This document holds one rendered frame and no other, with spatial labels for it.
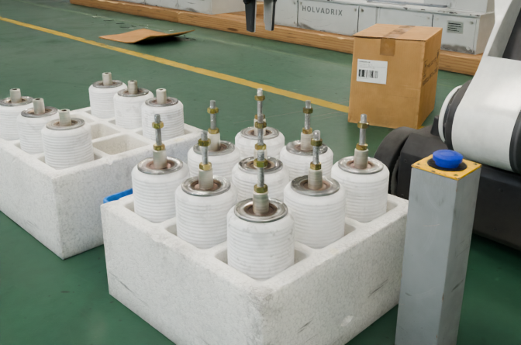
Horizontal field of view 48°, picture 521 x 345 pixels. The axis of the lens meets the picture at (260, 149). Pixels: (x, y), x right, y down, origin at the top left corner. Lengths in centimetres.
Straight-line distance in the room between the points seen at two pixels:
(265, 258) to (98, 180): 52
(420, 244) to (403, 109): 115
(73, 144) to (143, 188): 29
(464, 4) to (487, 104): 199
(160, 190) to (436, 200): 42
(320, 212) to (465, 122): 33
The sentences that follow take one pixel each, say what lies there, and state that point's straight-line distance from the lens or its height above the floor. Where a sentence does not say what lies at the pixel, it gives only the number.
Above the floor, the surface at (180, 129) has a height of 19.
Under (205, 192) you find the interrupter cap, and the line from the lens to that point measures 88.
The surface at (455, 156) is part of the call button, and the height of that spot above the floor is 33.
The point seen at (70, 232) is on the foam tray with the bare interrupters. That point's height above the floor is 6.
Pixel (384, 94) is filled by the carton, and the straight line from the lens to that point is 199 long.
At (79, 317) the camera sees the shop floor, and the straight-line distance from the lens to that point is 108.
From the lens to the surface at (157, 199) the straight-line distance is 96.
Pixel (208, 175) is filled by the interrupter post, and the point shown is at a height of 27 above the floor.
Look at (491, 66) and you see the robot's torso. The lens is 109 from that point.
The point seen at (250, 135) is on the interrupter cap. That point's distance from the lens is 111.
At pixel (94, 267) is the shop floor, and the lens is 122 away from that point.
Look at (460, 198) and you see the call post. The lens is 83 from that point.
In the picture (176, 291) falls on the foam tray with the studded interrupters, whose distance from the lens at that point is 92.
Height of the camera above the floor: 62
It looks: 20 degrees down
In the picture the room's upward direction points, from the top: straight up
